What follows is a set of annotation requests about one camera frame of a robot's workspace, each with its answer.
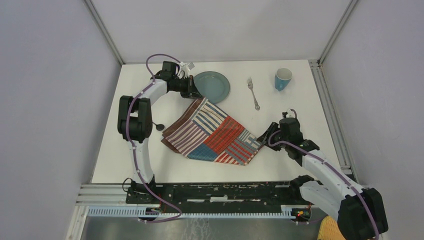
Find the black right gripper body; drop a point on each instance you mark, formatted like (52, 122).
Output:
(273, 125)

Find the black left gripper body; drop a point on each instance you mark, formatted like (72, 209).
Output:
(183, 86)

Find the blue ceramic mug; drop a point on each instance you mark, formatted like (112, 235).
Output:
(282, 78)

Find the black spoon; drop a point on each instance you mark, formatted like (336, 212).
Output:
(159, 126)

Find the striped patchwork placemat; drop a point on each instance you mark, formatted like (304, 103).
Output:
(206, 133)

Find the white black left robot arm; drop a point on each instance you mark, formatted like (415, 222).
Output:
(135, 121)

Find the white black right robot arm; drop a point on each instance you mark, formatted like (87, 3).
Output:
(358, 211)

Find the teal ceramic plate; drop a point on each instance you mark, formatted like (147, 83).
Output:
(212, 85)

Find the ornate silver fork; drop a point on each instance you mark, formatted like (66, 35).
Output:
(250, 87)

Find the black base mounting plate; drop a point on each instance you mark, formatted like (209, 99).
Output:
(266, 197)

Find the yellow woven basket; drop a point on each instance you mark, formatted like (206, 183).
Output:
(329, 230)

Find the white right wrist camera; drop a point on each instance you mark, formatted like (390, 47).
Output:
(289, 114)

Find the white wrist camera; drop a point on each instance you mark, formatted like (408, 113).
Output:
(289, 114)
(186, 67)

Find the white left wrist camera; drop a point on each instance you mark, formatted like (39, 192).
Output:
(186, 67)

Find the aluminium frame rails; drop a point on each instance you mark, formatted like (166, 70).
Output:
(114, 169)

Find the white slotted cable duct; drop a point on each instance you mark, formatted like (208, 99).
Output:
(142, 212)

